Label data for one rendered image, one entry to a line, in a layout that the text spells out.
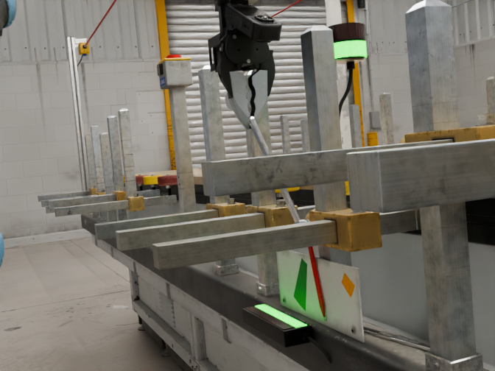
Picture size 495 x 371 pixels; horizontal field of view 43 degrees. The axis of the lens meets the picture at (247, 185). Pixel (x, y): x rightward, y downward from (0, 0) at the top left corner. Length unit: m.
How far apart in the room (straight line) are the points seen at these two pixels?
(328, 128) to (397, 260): 0.35
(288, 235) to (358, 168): 0.53
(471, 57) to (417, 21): 10.36
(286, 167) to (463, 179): 0.25
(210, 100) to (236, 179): 0.84
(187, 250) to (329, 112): 0.29
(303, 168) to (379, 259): 0.66
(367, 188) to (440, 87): 0.40
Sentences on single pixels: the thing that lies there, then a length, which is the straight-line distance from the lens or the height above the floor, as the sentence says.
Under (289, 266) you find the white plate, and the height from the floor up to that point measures 0.78.
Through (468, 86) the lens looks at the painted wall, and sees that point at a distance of 11.11.
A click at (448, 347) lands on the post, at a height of 0.74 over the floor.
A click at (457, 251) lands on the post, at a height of 0.84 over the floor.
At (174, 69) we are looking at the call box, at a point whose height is 1.19.
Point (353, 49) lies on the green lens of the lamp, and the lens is 0.93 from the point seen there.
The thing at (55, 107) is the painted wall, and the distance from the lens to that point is 8.89.
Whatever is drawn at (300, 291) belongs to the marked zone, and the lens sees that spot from 1.00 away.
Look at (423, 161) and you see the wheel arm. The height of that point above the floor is 0.95.
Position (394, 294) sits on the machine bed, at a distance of 1.19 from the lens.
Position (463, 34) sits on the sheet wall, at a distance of 11.23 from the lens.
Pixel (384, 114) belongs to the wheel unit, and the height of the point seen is 1.07.
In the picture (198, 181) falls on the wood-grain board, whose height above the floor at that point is 0.88.
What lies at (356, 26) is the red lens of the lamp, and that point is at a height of 1.13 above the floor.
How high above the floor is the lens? 0.97
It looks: 3 degrees down
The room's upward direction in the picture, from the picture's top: 5 degrees counter-clockwise
